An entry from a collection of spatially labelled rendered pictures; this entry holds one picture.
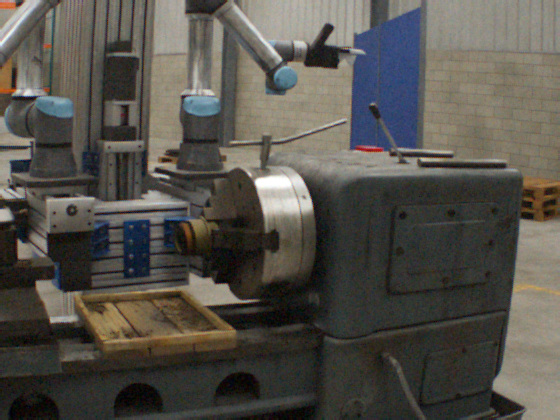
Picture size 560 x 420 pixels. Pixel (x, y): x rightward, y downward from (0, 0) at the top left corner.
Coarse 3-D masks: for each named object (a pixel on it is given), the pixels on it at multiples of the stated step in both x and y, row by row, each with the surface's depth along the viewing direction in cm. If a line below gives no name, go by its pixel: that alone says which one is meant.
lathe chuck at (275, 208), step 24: (240, 168) 170; (240, 192) 170; (264, 192) 162; (288, 192) 164; (264, 216) 159; (288, 216) 162; (288, 240) 161; (240, 264) 172; (264, 264) 160; (288, 264) 163; (240, 288) 173; (264, 288) 165; (288, 288) 168
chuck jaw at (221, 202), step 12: (216, 180) 175; (228, 180) 176; (216, 192) 173; (228, 192) 175; (216, 204) 172; (228, 204) 173; (204, 216) 170; (216, 216) 170; (228, 216) 172; (240, 216) 173
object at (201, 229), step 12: (180, 228) 164; (192, 228) 165; (204, 228) 165; (216, 228) 168; (180, 240) 170; (192, 240) 164; (204, 240) 165; (180, 252) 166; (192, 252) 166; (204, 252) 167
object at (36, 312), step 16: (16, 288) 155; (32, 288) 156; (0, 304) 142; (32, 304) 144; (0, 320) 132; (16, 320) 134; (32, 320) 135; (48, 320) 137; (0, 336) 133; (16, 336) 134; (32, 336) 136; (48, 336) 137
